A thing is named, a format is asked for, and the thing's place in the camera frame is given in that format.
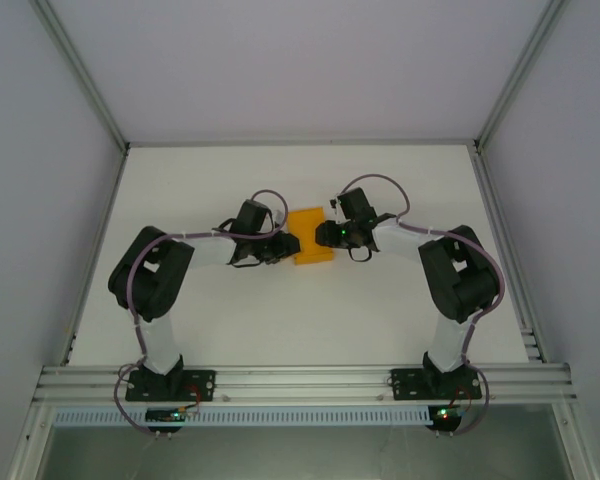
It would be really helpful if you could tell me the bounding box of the yellow corrugated cardboard box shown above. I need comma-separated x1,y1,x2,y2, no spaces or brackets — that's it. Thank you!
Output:
285,205,337,268

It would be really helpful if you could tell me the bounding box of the wide aluminium mounting rail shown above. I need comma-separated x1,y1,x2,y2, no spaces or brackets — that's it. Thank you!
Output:
31,363,577,404

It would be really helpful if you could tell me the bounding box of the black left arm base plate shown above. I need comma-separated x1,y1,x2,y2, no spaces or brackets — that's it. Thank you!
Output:
124,368,217,403

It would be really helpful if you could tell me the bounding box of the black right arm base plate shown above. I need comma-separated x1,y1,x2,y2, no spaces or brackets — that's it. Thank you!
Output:
389,366,483,402

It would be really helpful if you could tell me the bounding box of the aluminium table side rail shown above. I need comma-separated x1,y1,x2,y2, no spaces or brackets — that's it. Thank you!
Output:
58,148,130,367
471,148,550,365

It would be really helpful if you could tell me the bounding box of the slotted pale blue cable duct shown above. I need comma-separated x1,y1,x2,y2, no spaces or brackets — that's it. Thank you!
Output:
53,405,432,427

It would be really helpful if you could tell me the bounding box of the aluminium frame post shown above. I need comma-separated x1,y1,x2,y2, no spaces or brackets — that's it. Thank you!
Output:
473,0,572,153
31,0,132,153

